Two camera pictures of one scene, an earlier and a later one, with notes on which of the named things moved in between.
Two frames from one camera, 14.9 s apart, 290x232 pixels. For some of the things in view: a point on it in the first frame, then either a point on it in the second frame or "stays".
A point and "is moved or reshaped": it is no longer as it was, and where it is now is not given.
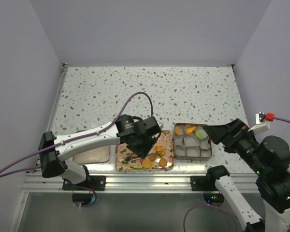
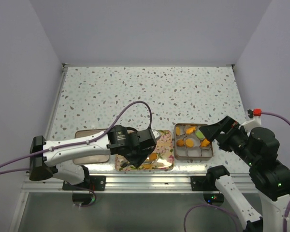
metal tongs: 128,157 is moved or reshaped
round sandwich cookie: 152,158 -> 180,142
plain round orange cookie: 163,162 -> 147,166
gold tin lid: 99,155 stays
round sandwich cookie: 147,163 -> 152,156
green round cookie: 199,135 stays
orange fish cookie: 189,130 stays
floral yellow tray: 164,161 stays
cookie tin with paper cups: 191,141 stays
